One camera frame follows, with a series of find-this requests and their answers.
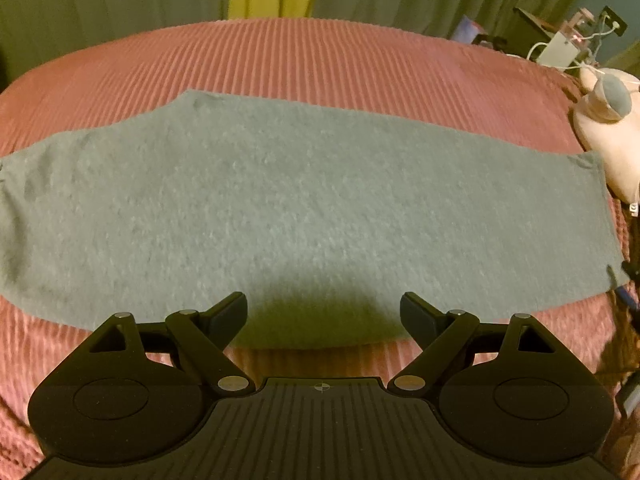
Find grey pants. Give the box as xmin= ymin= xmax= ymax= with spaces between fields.
xmin=0 ymin=89 xmax=632 ymax=350

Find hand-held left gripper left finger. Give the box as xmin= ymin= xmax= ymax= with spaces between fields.
xmin=90 ymin=291 xmax=256 ymax=395

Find pink ribbed blanket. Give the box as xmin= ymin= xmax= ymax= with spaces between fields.
xmin=0 ymin=17 xmax=640 ymax=480

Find pink object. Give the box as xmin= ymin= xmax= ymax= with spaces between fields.
xmin=570 ymin=7 xmax=597 ymax=37

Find dark nightstand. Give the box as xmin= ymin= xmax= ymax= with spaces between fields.
xmin=515 ymin=7 xmax=557 ymax=51

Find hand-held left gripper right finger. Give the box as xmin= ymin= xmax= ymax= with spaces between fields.
xmin=387 ymin=291 xmax=553 ymax=393

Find white box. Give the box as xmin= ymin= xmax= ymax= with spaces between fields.
xmin=542 ymin=34 xmax=586 ymax=68

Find cream plush toy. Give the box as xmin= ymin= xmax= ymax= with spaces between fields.
xmin=572 ymin=66 xmax=640 ymax=206

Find purple object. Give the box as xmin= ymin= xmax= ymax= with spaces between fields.
xmin=452 ymin=17 xmax=482 ymax=44

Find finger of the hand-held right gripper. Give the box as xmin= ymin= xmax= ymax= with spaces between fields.
xmin=616 ymin=380 xmax=640 ymax=418
xmin=606 ymin=260 xmax=640 ymax=316

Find wall socket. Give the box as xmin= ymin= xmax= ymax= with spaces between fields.
xmin=597 ymin=7 xmax=626 ymax=37

